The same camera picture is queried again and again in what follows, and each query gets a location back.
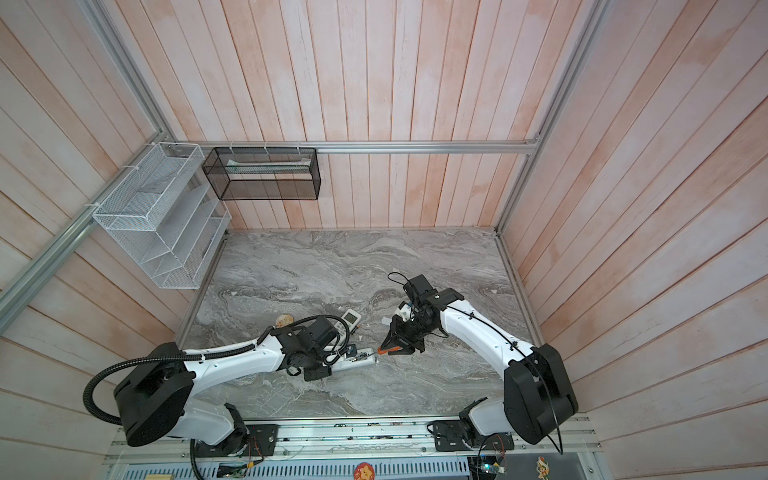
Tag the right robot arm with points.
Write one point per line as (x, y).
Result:
(538, 396)

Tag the black wire mesh basket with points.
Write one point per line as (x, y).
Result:
(263, 173)

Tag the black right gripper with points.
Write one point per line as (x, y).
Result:
(396, 332)

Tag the round wooden coaster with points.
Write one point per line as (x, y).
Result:
(284, 320)

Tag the white TV remote control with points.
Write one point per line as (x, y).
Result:
(349, 364)

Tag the white air conditioner remote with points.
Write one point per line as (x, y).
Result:
(351, 318)

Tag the orange handled screwdriver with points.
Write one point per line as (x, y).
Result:
(388, 351)

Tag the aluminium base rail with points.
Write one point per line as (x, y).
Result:
(390, 436)

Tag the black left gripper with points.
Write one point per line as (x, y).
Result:
(323, 372)

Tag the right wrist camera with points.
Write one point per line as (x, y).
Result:
(404, 312)

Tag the horizontal aluminium frame rail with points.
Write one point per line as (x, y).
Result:
(382, 147)

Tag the white wire mesh shelf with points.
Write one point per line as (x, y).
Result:
(165, 218)

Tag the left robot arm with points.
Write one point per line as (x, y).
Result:
(158, 395)

